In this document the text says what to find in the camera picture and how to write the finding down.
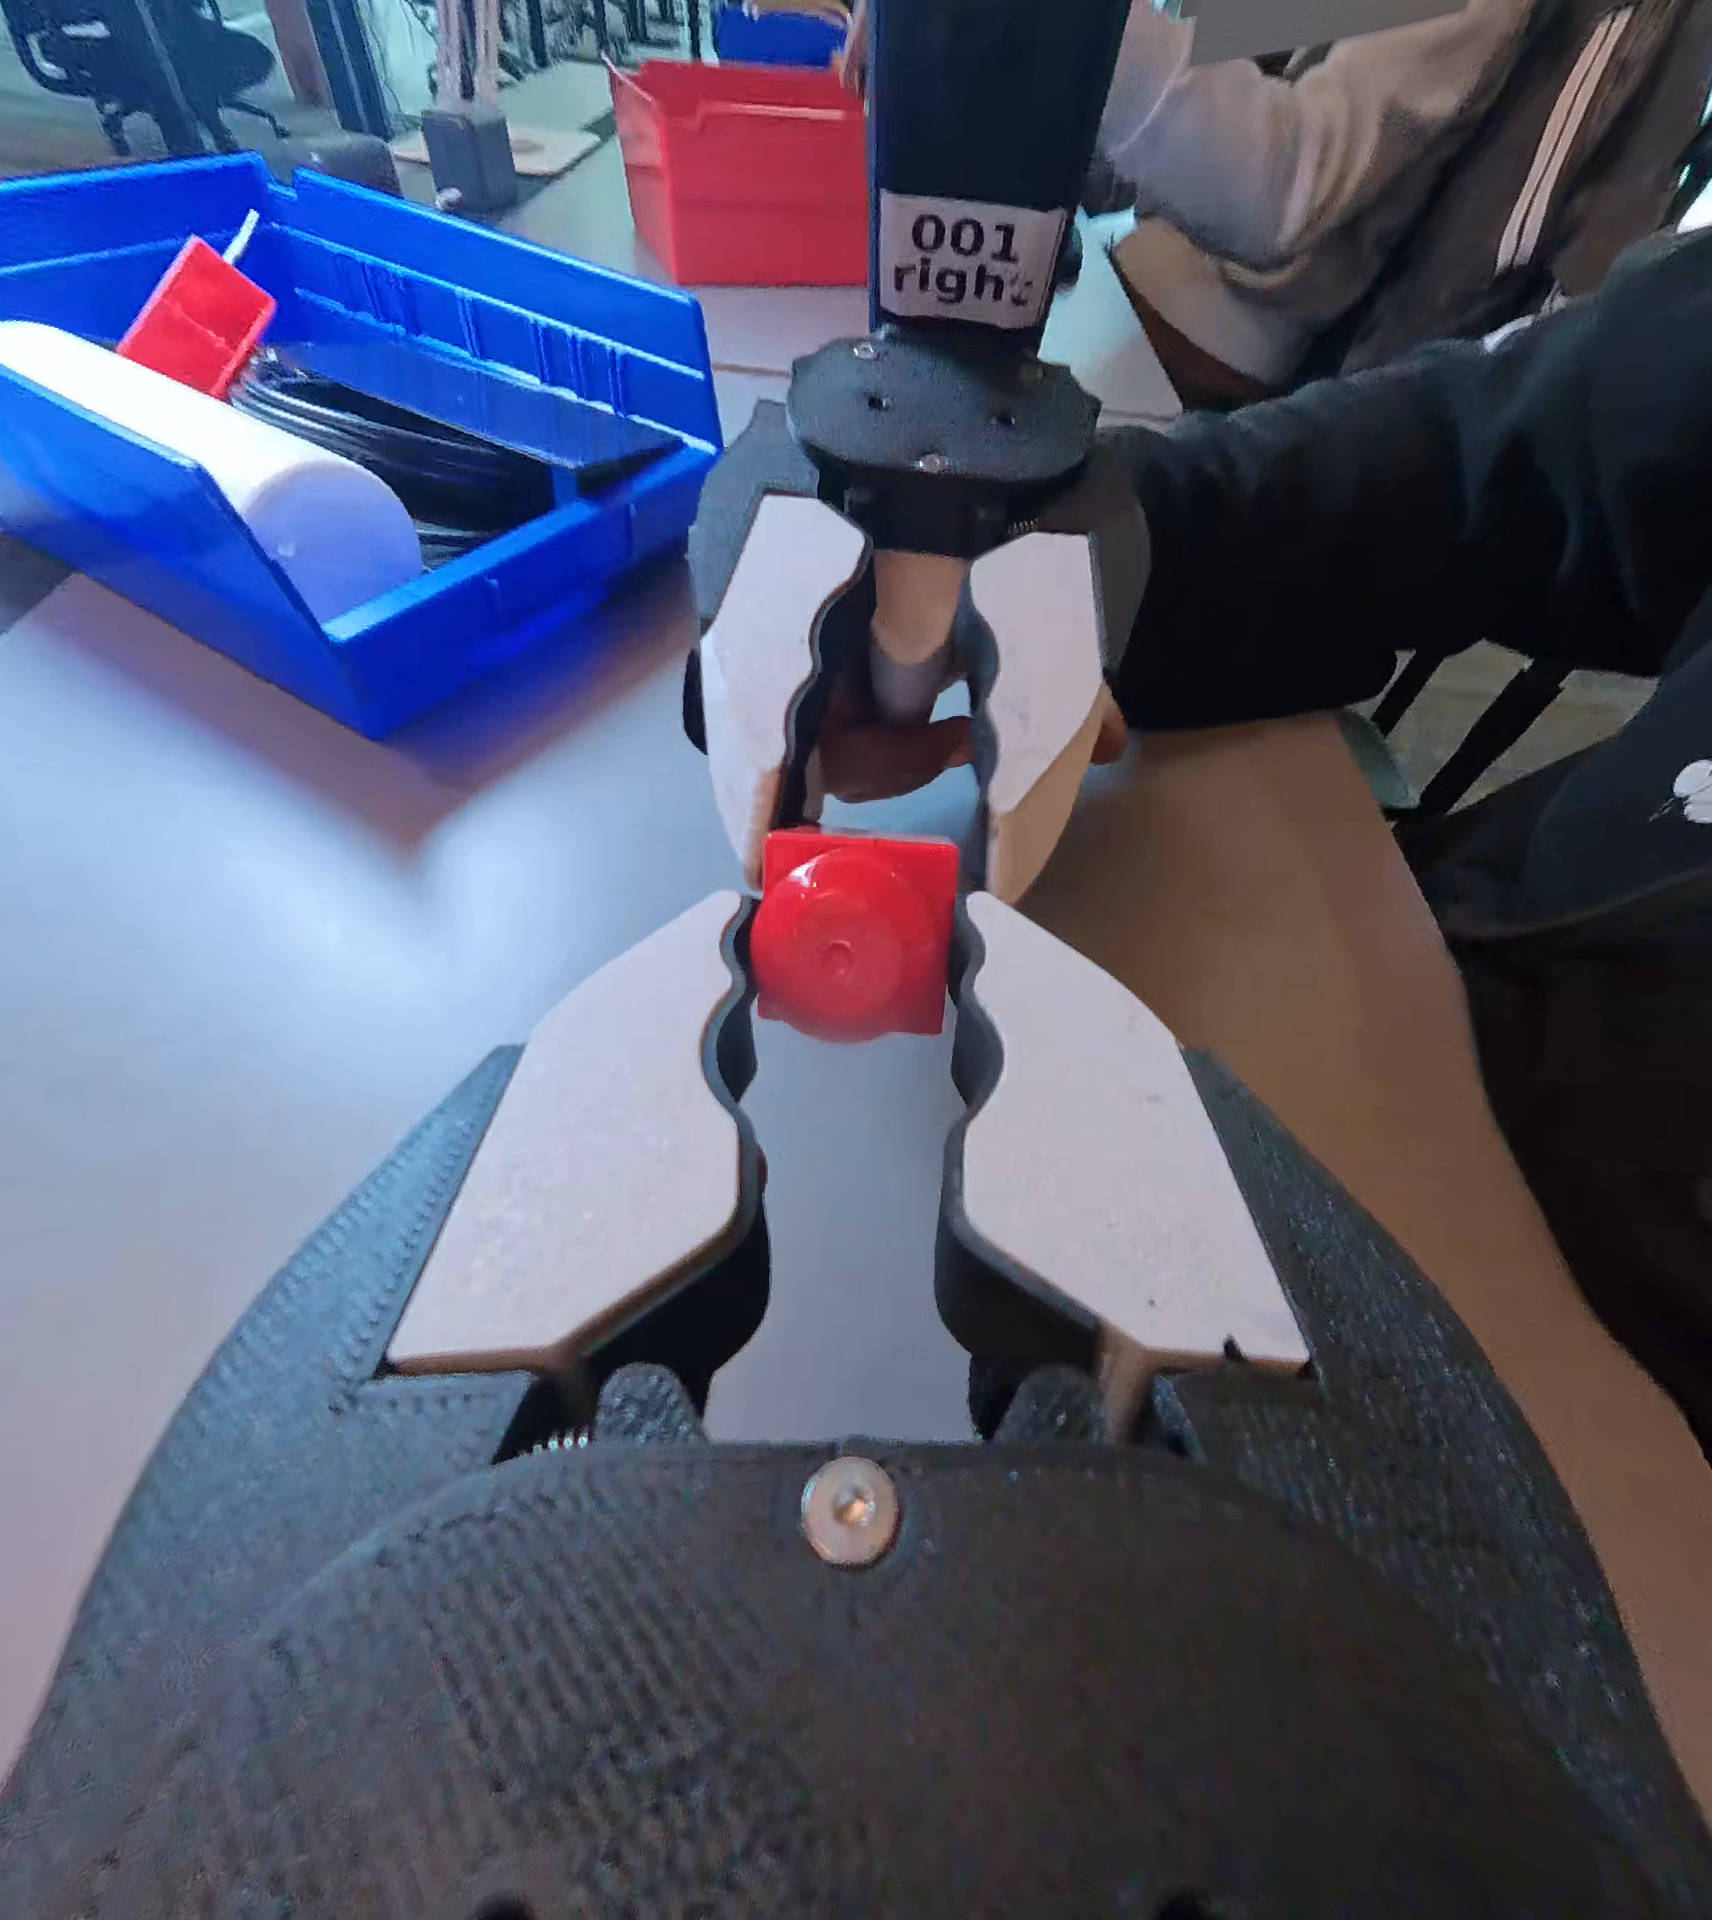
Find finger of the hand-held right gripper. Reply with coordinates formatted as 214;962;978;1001
952;532;1108;890
698;494;877;902

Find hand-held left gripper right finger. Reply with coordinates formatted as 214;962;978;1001
934;888;1317;1442

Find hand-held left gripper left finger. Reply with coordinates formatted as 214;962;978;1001
386;888;772;1435

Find red dome cap block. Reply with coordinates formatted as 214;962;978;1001
749;825;964;1045

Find red plastic block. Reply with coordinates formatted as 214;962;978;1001
119;236;281;400

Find blue storage bin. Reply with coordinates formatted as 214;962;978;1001
0;151;727;741
713;0;859;70

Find red storage bin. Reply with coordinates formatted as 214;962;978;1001
608;61;875;291

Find black board book stand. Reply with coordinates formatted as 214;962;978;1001
391;0;605;182

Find white cylinder roll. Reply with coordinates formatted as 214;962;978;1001
0;319;426;621

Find grey power adapter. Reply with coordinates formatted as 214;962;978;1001
421;113;520;212
293;134;408;200

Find black office chair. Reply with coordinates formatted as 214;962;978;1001
0;0;288;153

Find black coiled cable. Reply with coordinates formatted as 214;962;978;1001
233;344;559;564

